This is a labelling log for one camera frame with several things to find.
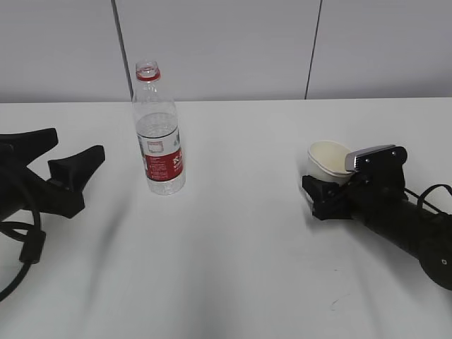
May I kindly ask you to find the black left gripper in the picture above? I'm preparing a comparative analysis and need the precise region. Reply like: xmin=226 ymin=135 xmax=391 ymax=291
xmin=1 ymin=128 xmax=105 ymax=220

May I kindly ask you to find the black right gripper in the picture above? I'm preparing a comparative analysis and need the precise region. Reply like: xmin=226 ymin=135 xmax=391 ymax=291
xmin=302 ymin=173 xmax=406 ymax=228

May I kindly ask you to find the white paper cup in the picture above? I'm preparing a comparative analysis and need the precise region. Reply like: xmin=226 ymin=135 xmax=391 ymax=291
xmin=307 ymin=141 xmax=352 ymax=186

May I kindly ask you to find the clear water bottle red label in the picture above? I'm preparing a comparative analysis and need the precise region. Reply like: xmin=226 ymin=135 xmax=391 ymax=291
xmin=133 ymin=60 xmax=186 ymax=196

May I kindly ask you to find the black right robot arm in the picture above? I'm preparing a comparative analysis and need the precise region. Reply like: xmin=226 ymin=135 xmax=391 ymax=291
xmin=302 ymin=174 xmax=451 ymax=290

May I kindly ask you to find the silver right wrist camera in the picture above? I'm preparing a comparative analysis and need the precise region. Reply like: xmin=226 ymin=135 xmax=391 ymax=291
xmin=345 ymin=145 xmax=408 ymax=191

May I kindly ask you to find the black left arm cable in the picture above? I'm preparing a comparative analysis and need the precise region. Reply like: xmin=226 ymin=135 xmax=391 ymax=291
xmin=0 ymin=150 xmax=47 ymax=301

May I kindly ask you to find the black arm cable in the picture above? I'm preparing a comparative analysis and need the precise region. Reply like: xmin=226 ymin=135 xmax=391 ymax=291
xmin=402 ymin=183 xmax=452 ymax=215
xmin=0 ymin=150 xmax=47 ymax=301

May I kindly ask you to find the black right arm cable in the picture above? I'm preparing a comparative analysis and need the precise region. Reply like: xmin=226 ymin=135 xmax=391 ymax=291
xmin=402 ymin=183 xmax=452 ymax=215

